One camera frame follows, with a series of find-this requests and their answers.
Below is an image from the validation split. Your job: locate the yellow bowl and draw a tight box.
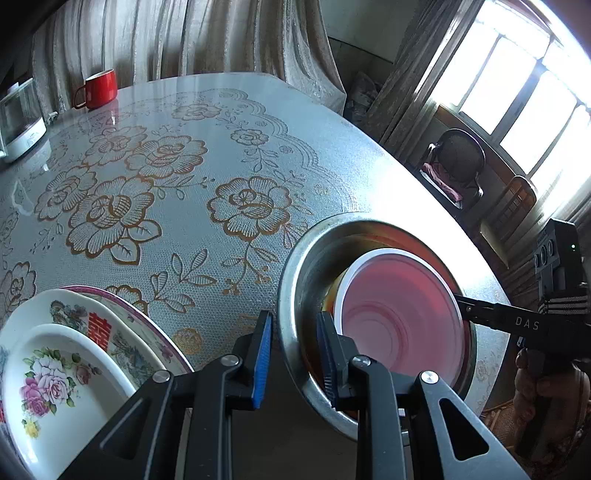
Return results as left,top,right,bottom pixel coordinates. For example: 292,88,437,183
321,270,347,324

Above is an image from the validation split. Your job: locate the red plastic bowl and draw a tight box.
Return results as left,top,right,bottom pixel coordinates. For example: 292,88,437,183
332,248,467,411

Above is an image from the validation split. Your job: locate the person's right hand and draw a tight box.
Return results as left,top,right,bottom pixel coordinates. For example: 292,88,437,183
515,348,591,462

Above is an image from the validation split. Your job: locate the white plate with rose print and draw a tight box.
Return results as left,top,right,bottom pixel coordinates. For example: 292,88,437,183
0,323,139,480

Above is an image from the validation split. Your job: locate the beige patterned curtain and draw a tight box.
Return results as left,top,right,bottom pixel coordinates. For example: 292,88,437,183
28,0,347,121

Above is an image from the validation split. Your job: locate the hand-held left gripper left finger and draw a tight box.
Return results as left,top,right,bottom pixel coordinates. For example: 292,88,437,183
60,310,274,480

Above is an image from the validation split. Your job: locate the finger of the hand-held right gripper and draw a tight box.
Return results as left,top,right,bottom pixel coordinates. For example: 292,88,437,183
455,295,512,326

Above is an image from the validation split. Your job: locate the stainless steel bowl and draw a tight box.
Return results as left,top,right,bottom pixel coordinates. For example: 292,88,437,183
277,211,477,437

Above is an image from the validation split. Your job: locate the white plate with floral rim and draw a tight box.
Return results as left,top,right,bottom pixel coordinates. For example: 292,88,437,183
60,285,195,374

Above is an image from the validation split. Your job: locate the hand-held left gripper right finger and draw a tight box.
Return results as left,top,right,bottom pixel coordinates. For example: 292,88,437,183
316,311,532,480

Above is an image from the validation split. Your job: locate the red mug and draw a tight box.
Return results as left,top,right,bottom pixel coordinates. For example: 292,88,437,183
74,69,119,110

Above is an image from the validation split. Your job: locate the dark round-back chair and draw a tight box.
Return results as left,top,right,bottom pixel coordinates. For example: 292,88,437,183
418,128,486,210

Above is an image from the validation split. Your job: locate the slatted wooden chair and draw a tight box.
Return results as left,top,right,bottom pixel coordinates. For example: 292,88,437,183
480,175,539,268

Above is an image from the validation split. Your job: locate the grey window curtain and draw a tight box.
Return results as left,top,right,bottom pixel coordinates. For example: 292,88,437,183
365,0,490,153

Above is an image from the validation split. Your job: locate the floral print tablecloth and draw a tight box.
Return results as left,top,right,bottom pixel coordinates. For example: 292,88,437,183
0,71,513,416

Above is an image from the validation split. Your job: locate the glass electric kettle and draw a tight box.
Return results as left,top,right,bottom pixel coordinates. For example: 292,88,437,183
0,78,48,164

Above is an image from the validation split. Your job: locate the white plate with red characters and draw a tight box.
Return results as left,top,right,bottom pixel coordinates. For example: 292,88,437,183
0,288,169,393

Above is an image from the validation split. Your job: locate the window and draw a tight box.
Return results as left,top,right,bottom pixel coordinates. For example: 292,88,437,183
425,0,591,195

